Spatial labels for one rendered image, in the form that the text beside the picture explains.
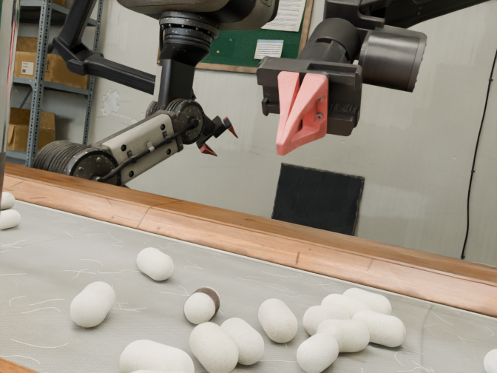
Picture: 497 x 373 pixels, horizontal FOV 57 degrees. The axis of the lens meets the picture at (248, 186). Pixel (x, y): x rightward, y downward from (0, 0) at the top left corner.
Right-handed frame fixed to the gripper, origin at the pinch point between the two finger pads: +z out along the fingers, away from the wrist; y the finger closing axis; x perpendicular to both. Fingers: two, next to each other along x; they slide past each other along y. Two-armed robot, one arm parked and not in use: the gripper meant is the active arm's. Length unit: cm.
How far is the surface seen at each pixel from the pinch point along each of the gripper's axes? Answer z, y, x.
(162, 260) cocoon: 13.6, -5.3, 1.7
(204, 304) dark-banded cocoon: 17.7, 0.9, -1.4
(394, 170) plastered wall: -144, 2, 129
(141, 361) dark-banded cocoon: 23.8, 1.7, -6.6
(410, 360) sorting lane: 15.3, 13.3, 2.6
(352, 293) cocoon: 10.6, 8.7, 4.2
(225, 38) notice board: -186, -101, 90
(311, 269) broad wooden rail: 4.4, 3.8, 11.4
